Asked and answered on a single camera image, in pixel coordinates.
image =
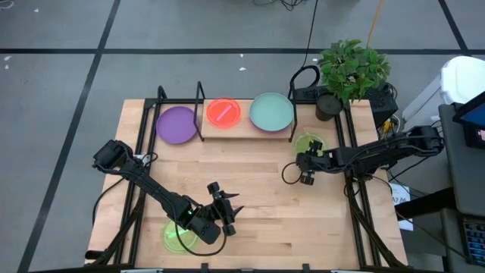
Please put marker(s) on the grey desk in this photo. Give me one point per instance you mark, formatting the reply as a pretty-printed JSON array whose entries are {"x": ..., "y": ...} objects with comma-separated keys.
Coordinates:
[{"x": 466, "y": 178}]

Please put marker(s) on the teal plastic plate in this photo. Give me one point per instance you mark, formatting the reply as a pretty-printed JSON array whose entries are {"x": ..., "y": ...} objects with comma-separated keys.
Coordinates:
[{"x": 271, "y": 112}]

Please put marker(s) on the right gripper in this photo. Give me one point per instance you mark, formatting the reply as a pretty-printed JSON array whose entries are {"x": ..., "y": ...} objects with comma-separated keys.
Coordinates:
[{"x": 318, "y": 161}]

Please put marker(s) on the black tablet screen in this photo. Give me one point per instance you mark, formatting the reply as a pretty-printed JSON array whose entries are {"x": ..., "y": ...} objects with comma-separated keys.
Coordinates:
[{"x": 473, "y": 113}]

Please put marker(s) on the red translucent plate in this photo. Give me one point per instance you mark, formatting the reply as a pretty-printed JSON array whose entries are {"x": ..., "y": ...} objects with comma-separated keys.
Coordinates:
[{"x": 223, "y": 112}]

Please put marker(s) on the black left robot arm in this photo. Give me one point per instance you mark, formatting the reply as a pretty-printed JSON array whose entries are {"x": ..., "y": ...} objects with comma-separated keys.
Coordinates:
[{"x": 151, "y": 186}]

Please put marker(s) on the white paper sheet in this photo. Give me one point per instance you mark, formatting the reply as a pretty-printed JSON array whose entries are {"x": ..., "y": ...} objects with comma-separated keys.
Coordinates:
[{"x": 399, "y": 193}]

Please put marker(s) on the black metal table frame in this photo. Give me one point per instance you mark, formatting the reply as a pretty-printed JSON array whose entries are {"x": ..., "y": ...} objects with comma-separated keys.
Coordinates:
[{"x": 170, "y": 101}]

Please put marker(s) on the wooden shelf black legs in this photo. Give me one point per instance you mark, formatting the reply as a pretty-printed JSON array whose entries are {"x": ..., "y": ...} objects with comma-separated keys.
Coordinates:
[{"x": 246, "y": 132}]

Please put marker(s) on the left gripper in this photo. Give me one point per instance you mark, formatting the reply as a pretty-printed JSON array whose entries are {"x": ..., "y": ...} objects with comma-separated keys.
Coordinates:
[{"x": 204, "y": 223}]

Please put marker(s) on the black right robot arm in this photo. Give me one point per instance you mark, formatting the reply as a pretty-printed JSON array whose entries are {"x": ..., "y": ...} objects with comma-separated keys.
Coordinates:
[{"x": 379, "y": 153}]

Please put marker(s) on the green translucent plate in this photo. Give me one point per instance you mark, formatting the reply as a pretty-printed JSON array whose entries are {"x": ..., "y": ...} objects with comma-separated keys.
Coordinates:
[
  {"x": 172, "y": 242},
  {"x": 303, "y": 142}
]

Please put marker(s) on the black desk beam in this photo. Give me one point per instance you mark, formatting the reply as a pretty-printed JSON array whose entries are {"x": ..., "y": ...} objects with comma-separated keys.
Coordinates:
[{"x": 424, "y": 203}]

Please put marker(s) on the black plant pot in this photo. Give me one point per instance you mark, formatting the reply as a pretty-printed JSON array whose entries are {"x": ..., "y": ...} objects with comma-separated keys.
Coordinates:
[{"x": 329, "y": 106}]

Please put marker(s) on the black computer box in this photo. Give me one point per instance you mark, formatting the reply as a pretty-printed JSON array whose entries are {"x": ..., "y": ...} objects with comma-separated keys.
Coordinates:
[{"x": 380, "y": 102}]

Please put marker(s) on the dark keyboard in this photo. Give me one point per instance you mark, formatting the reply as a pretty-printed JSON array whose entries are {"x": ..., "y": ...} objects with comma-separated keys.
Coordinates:
[{"x": 475, "y": 242}]

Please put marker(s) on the white plastic bin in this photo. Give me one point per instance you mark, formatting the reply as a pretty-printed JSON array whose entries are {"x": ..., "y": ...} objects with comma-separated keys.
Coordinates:
[{"x": 462, "y": 79}]

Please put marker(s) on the green leafy plant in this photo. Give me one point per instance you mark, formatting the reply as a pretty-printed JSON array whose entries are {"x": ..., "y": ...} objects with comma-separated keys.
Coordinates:
[{"x": 352, "y": 68}]

